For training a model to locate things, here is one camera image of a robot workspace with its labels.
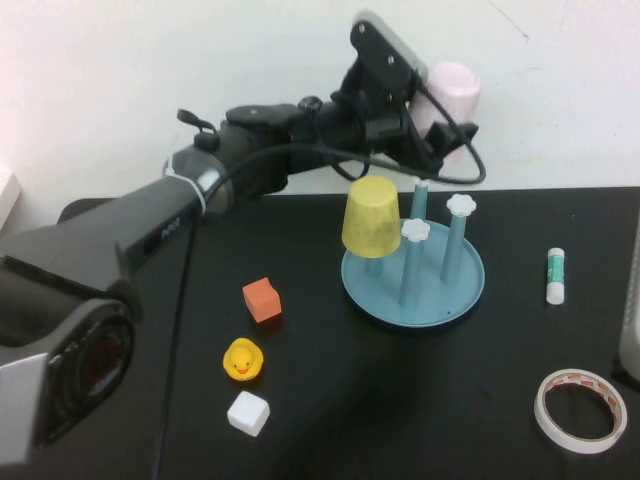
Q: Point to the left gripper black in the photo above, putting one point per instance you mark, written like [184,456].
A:
[390,130]

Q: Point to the pink plastic cup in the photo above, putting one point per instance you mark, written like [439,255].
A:
[455,95]

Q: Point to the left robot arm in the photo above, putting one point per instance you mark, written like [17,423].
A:
[100,240]

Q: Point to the yellow plastic cup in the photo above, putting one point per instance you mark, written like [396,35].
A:
[371,225]

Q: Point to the blue cup stand white caps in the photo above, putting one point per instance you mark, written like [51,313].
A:
[435,300]

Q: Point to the green white glue stick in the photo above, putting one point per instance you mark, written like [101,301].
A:
[556,275]

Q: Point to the orange foam cube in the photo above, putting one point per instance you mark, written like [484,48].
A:
[262,302]

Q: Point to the white adhesive tape roll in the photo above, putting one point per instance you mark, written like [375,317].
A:
[542,415]

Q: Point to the yellow rubber duck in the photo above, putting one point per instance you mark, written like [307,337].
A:
[242,362]

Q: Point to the white foam cube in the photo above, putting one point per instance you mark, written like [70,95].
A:
[248,415]

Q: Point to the white side furniture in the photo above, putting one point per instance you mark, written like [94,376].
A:
[7,195]

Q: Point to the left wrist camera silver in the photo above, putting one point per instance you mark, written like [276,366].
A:
[385,50]

